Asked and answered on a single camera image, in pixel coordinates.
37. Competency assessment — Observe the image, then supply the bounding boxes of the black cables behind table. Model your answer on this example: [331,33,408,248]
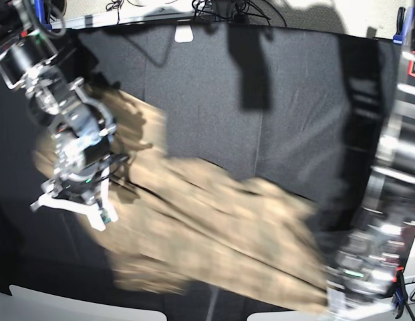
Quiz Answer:
[105,0,288,27]

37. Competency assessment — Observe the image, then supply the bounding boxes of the black table cloth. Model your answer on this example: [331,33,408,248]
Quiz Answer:
[0,25,400,320]

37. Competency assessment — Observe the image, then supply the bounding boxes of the camouflage t-shirt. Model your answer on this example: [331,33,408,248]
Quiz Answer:
[33,83,330,310]

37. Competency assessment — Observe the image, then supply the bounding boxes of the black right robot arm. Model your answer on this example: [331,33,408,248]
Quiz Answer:
[0,1,118,231]

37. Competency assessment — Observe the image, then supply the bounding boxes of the orange black clamp front right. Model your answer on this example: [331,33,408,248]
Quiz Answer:
[392,267,408,319]

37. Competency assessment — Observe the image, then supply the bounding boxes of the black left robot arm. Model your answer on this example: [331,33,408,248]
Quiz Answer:
[326,46,415,320]

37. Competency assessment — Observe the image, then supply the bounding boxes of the red clamp rear right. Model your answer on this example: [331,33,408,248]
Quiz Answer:
[408,60,415,78]

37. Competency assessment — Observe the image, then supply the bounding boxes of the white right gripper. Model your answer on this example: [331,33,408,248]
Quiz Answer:
[30,165,118,231]

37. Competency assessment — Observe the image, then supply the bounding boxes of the blue tools rear right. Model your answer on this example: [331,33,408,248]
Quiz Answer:
[392,6,415,45]

